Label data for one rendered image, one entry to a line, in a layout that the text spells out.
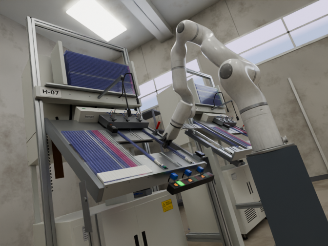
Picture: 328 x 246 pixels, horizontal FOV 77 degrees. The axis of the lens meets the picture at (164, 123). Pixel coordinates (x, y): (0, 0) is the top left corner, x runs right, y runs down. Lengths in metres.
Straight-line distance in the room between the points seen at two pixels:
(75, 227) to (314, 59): 4.72
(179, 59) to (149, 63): 4.54
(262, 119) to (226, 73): 0.24
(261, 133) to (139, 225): 0.81
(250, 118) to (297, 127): 3.73
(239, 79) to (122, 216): 0.89
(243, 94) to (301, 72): 3.97
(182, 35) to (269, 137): 0.66
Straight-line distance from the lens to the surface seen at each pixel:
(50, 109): 1.55
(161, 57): 5.68
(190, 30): 1.18
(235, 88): 0.94
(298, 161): 0.89
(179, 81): 1.24
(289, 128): 4.63
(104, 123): 1.39
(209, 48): 1.11
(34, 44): 1.62
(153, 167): 1.05
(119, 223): 1.21
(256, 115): 0.92
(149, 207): 1.33
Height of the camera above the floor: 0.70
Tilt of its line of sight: 14 degrees up
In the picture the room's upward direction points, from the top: 14 degrees counter-clockwise
